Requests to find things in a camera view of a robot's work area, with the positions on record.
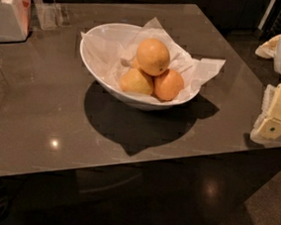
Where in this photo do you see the white ceramic bowl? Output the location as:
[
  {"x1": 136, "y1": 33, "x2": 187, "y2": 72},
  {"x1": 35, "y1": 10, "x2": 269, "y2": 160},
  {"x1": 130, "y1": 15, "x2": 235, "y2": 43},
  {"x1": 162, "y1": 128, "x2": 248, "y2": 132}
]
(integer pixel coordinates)
[{"x1": 73, "y1": 18, "x2": 207, "y2": 117}]

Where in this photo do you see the yellowish left orange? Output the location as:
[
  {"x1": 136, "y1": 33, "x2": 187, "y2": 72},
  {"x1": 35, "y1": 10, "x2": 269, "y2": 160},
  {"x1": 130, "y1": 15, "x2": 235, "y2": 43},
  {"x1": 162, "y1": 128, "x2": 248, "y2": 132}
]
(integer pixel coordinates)
[{"x1": 120, "y1": 68, "x2": 154, "y2": 95}]

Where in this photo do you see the clear acrylic stand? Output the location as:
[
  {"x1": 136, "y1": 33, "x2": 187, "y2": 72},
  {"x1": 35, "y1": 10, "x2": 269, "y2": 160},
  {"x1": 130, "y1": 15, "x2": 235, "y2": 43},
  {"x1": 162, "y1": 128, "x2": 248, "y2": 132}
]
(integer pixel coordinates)
[{"x1": 33, "y1": 0, "x2": 63, "y2": 31}]

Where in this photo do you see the small hidden back orange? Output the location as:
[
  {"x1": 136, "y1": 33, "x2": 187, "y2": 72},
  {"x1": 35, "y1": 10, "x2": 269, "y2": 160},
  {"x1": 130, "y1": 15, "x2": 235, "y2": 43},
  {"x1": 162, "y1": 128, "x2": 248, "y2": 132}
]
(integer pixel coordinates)
[{"x1": 132, "y1": 57, "x2": 141, "y2": 69}]

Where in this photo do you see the white paper liner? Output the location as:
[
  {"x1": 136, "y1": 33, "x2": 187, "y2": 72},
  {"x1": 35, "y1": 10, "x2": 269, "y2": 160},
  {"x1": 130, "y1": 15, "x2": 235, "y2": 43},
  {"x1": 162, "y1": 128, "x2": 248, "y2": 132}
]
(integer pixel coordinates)
[{"x1": 74, "y1": 9, "x2": 231, "y2": 110}]

